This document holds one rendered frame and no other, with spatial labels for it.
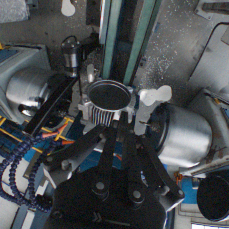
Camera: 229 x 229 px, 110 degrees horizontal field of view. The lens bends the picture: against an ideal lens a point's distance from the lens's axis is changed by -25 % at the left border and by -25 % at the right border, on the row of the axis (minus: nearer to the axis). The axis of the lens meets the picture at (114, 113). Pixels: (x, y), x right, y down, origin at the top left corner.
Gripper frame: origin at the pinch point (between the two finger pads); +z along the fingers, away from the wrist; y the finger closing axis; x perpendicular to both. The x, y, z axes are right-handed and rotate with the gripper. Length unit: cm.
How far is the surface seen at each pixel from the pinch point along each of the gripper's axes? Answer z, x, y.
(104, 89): 26.6, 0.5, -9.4
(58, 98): 7.2, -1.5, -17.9
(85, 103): 12.3, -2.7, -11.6
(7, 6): 14, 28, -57
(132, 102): 18.1, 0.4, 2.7
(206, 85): 34, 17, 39
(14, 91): 9.9, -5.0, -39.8
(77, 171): 6.5, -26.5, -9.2
